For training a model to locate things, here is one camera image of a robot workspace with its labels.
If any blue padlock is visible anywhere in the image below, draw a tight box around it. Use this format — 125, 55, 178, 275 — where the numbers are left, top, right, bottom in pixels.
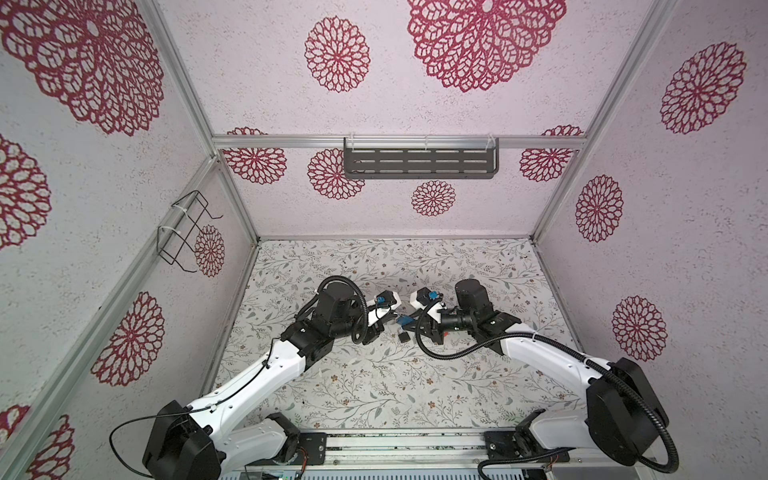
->
396, 315, 418, 332

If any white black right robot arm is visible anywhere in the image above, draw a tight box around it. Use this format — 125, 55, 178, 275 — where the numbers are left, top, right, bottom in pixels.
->
410, 279, 680, 474

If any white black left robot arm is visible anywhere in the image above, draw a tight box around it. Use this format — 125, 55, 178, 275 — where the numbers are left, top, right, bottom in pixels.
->
142, 291, 402, 479

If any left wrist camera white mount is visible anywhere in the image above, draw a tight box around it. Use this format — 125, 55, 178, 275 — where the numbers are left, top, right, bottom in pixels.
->
366, 290, 402, 327

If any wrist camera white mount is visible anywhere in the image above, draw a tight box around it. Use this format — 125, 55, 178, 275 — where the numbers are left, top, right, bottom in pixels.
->
366, 290, 402, 327
409, 287, 446, 323

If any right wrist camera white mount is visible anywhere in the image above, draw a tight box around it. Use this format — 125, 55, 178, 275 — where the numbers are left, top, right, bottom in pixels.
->
409, 287, 446, 323

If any black corrugated right cable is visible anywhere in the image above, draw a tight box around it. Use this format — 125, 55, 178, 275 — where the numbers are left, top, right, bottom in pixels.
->
415, 305, 680, 475

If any black corrugated cable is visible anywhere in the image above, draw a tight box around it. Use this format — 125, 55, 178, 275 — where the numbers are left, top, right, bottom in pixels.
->
415, 305, 680, 475
293, 275, 370, 346

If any black corrugated left cable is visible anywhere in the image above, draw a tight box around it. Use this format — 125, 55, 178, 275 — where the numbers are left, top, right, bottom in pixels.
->
293, 275, 370, 346

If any thin black left cable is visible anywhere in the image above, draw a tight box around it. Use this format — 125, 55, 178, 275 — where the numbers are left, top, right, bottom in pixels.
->
108, 338, 280, 479

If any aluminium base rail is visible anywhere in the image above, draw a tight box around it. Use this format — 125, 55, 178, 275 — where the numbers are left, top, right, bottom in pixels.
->
221, 427, 625, 480

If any dark grey wall shelf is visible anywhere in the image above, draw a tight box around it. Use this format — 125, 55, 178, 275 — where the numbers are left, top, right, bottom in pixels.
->
342, 138, 499, 180

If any black wire wall basket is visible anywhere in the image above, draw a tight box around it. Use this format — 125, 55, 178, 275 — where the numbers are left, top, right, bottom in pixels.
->
155, 190, 226, 278

